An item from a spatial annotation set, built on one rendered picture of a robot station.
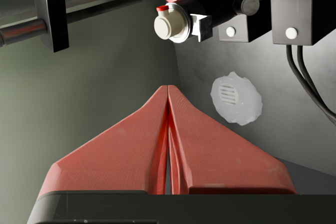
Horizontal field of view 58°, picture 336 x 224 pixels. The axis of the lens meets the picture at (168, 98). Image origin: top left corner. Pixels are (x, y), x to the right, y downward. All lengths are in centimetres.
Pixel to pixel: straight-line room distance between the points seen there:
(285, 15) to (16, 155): 39
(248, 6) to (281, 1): 7
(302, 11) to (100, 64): 33
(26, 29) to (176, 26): 20
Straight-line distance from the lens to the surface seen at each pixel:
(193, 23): 21
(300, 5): 29
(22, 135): 48
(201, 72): 59
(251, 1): 23
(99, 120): 53
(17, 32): 36
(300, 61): 30
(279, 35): 30
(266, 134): 57
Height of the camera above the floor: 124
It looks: 36 degrees down
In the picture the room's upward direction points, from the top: 121 degrees counter-clockwise
